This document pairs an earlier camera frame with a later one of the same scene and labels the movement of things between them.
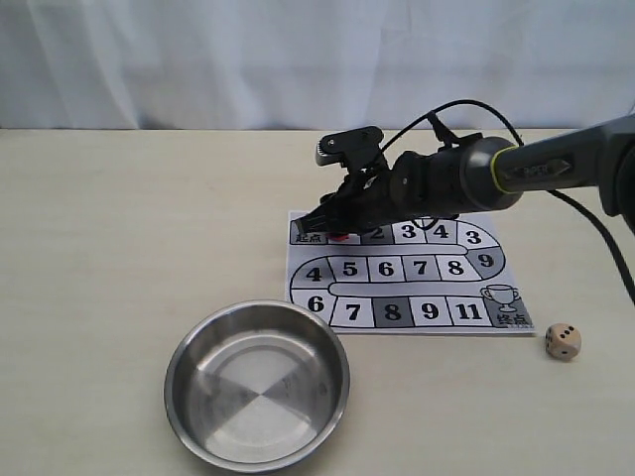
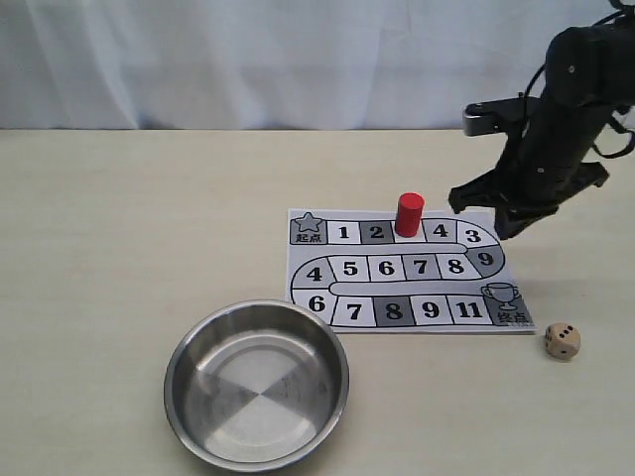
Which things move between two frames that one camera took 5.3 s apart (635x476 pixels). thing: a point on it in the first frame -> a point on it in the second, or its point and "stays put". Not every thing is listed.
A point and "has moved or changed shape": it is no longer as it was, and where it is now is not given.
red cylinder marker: [336, 236] has moved or changed shape
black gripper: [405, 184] -> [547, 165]
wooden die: [563, 341] stays put
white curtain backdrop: [314, 64] stays put
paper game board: [454, 274] stays put
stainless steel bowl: [257, 386] stays put
